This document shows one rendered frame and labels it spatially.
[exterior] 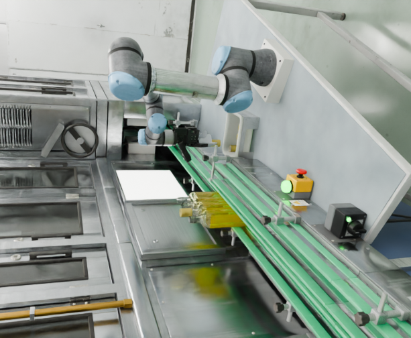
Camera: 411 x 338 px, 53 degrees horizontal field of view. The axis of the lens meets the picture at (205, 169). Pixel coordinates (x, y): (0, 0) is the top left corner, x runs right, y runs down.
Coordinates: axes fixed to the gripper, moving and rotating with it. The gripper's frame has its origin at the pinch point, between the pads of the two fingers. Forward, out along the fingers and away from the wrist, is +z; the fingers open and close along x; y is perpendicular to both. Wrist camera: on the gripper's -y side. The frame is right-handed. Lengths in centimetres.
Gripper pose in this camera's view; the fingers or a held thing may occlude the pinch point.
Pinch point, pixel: (212, 143)
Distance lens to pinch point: 196.0
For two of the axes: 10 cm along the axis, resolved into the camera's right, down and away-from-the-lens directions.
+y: 1.2, -9.3, -3.5
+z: 9.4, 0.0, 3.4
